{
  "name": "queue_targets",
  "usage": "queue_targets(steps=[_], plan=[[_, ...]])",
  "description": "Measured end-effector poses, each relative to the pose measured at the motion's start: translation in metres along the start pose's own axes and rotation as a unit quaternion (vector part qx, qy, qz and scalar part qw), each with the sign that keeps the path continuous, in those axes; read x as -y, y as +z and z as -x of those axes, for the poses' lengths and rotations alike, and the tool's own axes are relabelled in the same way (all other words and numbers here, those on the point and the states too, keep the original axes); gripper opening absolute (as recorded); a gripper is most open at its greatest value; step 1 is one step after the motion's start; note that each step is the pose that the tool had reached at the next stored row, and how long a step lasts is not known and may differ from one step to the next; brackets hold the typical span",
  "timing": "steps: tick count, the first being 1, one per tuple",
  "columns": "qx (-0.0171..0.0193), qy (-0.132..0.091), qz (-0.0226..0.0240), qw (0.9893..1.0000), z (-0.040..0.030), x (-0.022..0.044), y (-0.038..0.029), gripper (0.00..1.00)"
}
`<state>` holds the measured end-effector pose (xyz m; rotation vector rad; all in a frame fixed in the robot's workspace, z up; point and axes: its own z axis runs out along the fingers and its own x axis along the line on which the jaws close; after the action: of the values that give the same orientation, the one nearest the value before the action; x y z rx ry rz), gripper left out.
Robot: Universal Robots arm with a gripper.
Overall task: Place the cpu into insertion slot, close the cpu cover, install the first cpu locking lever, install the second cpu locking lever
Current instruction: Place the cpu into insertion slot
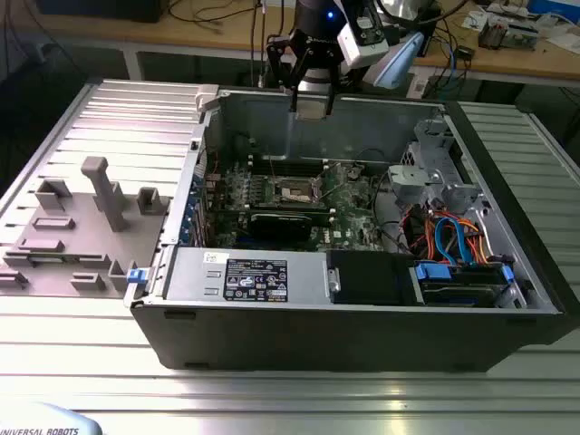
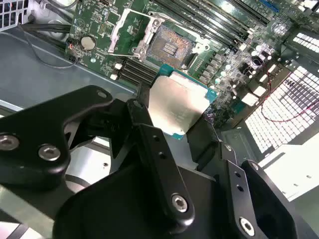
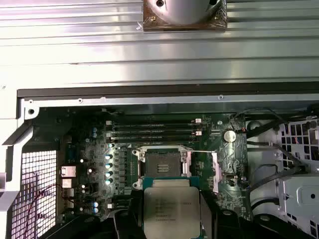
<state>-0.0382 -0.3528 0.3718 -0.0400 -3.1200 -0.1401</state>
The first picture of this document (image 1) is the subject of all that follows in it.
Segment black graphics card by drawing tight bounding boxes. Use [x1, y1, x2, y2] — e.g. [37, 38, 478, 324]
[248, 210, 314, 242]

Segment gray electronics device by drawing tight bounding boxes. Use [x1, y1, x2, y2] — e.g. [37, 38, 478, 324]
[478, 15, 540, 51]

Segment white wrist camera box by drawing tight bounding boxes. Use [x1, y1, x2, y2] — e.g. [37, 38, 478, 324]
[335, 15, 392, 67]

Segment black power connector coloured wires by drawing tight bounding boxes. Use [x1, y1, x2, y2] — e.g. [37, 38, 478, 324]
[402, 203, 434, 257]

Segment gray parts rack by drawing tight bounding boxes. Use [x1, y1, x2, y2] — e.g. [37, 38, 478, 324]
[0, 156, 172, 303]

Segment silver-topped CPU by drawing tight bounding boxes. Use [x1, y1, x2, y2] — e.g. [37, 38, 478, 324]
[296, 97, 328, 121]

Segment wooden desk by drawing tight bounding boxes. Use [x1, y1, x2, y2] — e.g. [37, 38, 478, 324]
[0, 0, 580, 87]

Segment black drive box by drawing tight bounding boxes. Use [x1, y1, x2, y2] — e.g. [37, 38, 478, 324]
[325, 248, 421, 307]

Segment gray plastic case latch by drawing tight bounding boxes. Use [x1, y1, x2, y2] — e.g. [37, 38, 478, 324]
[193, 83, 222, 113]

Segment black PC case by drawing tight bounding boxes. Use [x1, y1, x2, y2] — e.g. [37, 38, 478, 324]
[129, 85, 567, 372]

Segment gray metal bracket box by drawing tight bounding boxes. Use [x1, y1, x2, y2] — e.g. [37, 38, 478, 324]
[389, 165, 430, 203]

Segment perforated metal drive cage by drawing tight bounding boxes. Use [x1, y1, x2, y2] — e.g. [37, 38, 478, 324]
[401, 115, 486, 218]

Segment black RAM slot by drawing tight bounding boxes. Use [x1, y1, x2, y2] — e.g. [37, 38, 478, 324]
[248, 161, 328, 169]
[248, 157, 328, 165]
[248, 169, 328, 178]
[248, 165, 328, 173]

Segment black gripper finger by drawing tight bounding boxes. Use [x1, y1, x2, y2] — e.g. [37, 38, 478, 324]
[324, 63, 346, 116]
[266, 34, 310, 114]

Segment blue wire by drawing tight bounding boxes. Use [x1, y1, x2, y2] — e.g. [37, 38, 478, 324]
[433, 217, 470, 266]

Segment green Dell motherboard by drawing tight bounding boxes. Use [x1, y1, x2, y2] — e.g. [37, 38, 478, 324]
[198, 153, 395, 253]

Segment hard disk in blue carrier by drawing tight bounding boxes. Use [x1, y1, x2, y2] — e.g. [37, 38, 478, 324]
[410, 261, 516, 309]

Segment orange wire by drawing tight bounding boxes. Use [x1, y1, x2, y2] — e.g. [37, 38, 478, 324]
[446, 218, 498, 266]

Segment metal socket cover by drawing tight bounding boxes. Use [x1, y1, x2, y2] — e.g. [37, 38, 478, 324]
[311, 170, 331, 197]

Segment CPU socket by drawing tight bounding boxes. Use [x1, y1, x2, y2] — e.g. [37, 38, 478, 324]
[266, 176, 319, 206]

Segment gray power supply with label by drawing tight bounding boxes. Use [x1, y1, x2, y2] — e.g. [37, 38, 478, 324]
[165, 246, 342, 304]

